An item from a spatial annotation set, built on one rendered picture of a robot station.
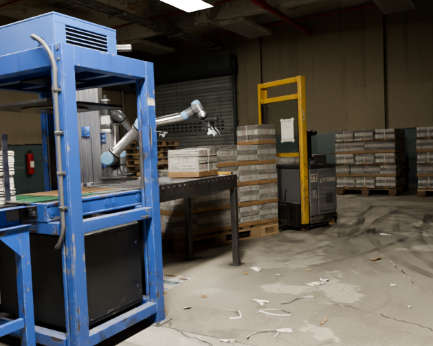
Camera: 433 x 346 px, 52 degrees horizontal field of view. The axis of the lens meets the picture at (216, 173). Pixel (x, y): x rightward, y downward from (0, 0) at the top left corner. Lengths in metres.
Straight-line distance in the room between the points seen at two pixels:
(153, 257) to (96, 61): 1.16
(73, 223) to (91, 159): 2.06
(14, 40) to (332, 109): 9.15
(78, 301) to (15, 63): 1.22
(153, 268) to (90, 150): 1.81
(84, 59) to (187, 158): 1.58
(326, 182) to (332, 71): 5.78
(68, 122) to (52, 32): 0.51
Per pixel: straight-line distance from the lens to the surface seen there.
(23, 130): 11.42
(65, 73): 2.26
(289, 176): 5.77
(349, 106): 11.04
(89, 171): 4.26
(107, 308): 2.61
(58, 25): 2.53
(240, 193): 5.00
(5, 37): 2.82
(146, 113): 2.66
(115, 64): 2.50
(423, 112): 10.74
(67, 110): 2.23
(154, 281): 2.76
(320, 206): 5.72
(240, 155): 4.98
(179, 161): 3.71
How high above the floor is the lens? 1.02
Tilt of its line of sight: 3 degrees down
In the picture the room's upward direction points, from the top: 2 degrees counter-clockwise
